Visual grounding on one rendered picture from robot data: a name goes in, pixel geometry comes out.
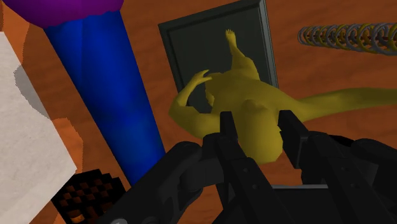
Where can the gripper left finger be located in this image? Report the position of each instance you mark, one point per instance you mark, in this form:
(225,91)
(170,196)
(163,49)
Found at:
(235,173)

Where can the black lattice box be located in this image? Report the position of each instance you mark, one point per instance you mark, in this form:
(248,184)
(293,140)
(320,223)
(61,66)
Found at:
(90,192)

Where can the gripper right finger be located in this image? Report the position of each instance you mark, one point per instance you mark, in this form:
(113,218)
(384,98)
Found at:
(335,167)

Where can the grey and yellow spiral coil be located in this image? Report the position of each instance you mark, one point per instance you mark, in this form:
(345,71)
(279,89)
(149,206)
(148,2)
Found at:
(350,46)

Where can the yellow dinosaur figure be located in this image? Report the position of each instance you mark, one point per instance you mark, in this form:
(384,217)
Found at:
(248,93)

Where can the dark grey framed tablet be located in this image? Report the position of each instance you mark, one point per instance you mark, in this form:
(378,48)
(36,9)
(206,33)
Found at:
(198,46)

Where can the blue vase with purple top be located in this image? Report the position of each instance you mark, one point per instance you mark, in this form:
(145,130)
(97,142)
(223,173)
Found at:
(111,93)

